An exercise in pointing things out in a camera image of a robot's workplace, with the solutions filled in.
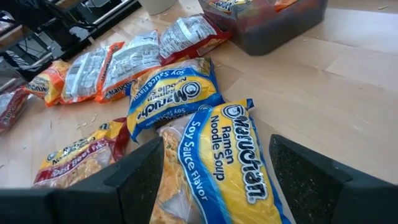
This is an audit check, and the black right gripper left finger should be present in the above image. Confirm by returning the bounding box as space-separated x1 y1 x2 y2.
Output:
0 136 165 224

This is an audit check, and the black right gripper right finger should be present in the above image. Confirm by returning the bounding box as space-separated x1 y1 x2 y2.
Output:
269 134 398 224

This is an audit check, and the blue soy sauce ramen packet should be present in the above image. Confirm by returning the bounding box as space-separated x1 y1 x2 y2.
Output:
125 57 225 142
149 98 292 224

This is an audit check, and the red roast beef ramen packet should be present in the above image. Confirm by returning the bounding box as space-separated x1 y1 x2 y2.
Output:
0 86 30 135
159 13 233 67
32 117 130 189

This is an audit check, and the translucent grey plastic bin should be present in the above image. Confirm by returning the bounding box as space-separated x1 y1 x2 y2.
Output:
198 0 329 57

